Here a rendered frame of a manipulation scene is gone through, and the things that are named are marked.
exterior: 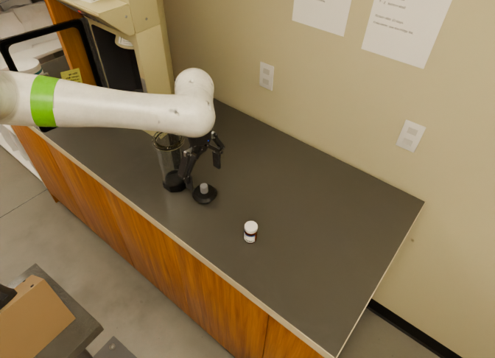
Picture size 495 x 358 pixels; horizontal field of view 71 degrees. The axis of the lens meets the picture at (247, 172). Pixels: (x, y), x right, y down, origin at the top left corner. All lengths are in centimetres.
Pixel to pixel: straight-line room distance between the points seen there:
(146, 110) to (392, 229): 91
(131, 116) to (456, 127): 99
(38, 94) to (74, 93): 7
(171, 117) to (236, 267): 53
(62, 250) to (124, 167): 116
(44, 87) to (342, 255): 96
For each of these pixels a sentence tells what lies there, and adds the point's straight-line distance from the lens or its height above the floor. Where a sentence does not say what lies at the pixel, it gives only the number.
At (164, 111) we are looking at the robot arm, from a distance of 86.
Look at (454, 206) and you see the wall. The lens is 149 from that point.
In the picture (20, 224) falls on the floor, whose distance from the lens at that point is 281.
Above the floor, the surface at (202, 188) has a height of 101.
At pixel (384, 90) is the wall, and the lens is 132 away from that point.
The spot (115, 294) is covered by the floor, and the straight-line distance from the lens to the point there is 226.
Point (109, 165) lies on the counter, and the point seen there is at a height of 94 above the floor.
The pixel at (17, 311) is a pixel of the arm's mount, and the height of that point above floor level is 114.
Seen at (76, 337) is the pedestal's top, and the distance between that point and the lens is 114.
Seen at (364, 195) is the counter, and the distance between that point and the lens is 140.
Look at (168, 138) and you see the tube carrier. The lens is 128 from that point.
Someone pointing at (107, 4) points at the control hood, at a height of 151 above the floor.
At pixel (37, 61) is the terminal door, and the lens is 158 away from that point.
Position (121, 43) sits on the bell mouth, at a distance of 148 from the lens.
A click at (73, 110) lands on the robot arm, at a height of 147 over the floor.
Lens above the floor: 193
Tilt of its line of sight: 45 degrees down
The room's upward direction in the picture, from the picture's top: 2 degrees clockwise
